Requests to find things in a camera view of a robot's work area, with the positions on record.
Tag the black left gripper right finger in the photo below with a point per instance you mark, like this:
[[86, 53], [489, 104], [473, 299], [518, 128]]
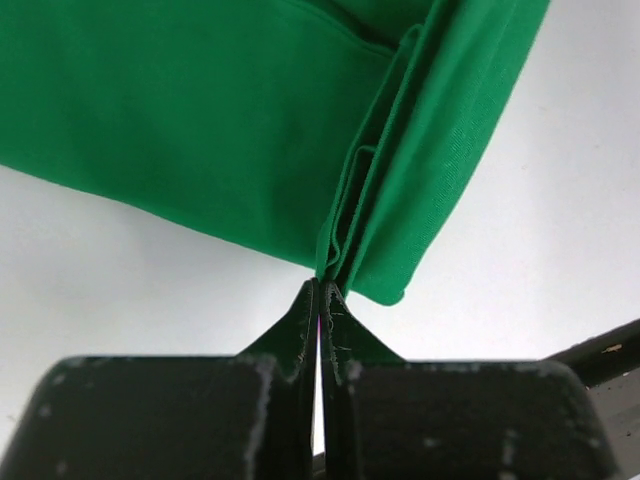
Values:
[[390, 418]]

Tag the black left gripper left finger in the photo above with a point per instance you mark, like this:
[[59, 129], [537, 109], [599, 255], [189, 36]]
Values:
[[246, 416]]

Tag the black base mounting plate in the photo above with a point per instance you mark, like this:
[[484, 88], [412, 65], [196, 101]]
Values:
[[608, 366]]

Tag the green t shirt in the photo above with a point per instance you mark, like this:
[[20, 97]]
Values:
[[338, 135]]

